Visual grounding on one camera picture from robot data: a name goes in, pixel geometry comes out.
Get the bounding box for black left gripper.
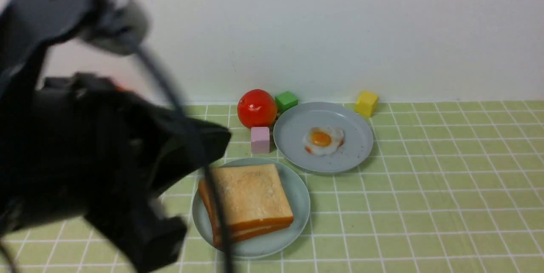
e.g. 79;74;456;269
1;74;231;273

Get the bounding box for toast slice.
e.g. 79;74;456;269
212;163;294;232
224;188;294;243

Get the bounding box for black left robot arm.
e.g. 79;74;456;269
1;0;231;273

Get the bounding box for red tomato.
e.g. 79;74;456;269
237;89;278;129

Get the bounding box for pink cube block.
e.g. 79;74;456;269
250;126;271;154

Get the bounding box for green cube block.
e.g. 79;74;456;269
275;91;299;114

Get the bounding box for teal centre plate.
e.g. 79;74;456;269
192;157;311;259

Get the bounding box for blue plate with eggs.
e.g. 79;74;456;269
273;102;374;175

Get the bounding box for rear fried egg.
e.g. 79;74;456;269
303;126;344;156

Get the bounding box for yellow cube block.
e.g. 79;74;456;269
355;91;379;118

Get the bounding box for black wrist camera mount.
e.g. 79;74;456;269
1;0;150;91

